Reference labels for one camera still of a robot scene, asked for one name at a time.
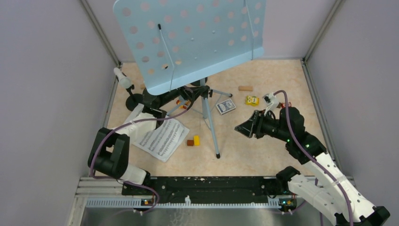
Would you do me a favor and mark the light blue music stand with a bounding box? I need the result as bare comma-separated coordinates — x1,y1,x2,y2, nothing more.
112,0,267,160

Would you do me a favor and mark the brown wooden cylinder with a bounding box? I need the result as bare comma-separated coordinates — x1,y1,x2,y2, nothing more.
186,139,195,146

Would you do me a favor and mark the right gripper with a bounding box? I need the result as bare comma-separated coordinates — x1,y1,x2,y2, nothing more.
235,109,291,142

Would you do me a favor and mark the white microphone on stand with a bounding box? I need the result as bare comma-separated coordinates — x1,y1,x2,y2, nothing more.
113,67,143,111

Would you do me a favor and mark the light wooden block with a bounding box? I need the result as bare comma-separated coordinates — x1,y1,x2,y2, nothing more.
238,86,254,92

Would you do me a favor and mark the blue toy train block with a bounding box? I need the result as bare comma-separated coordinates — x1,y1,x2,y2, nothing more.
176,100,191,109

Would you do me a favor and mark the yellow wooden block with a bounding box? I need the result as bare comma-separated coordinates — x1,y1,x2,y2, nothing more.
193,135,200,146

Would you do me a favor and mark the yellow owl toy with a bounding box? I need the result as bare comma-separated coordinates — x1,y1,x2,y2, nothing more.
245,96,260,106

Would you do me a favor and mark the sheet music page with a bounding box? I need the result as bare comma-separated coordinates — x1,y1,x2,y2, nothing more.
117,104,190,162

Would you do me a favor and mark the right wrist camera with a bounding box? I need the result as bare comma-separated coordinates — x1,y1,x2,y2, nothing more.
262,93,279,116

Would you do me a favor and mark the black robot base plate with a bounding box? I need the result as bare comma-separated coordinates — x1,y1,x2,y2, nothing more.
121,176,299,206

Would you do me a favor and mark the blue playing card deck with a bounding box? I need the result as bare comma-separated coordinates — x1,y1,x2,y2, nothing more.
216,98,236,115

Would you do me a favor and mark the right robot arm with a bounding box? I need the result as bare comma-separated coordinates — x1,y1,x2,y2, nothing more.
234,106,390,226

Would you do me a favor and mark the aluminium frame rail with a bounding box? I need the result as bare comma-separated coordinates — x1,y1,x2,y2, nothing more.
62,0,121,225

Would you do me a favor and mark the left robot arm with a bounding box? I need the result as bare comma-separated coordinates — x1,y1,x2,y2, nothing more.
88,85,213,195

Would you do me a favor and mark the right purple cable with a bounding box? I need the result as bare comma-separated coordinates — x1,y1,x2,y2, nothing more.
272,89,356,226

